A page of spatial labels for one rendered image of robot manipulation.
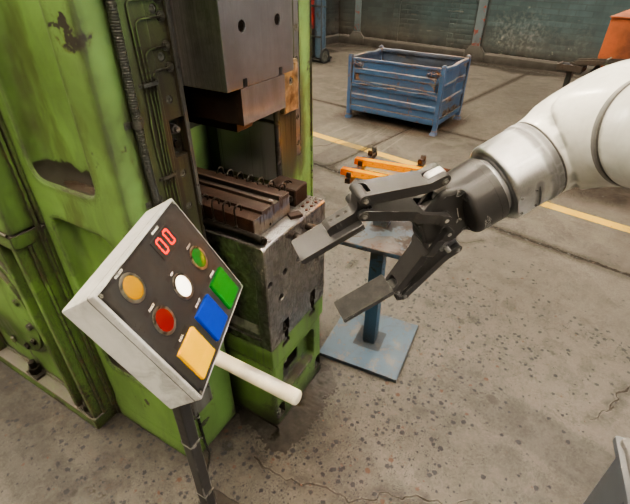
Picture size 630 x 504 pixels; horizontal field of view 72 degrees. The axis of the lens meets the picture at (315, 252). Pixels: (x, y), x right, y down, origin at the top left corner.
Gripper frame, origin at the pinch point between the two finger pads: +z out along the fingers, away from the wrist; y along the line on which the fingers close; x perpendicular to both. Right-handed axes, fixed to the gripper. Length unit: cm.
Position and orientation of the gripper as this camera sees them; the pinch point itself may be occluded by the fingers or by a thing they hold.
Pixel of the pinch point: (329, 280)
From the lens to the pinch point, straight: 48.1
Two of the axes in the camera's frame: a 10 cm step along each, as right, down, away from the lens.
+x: -3.7, -6.7, 6.4
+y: 3.5, 5.4, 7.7
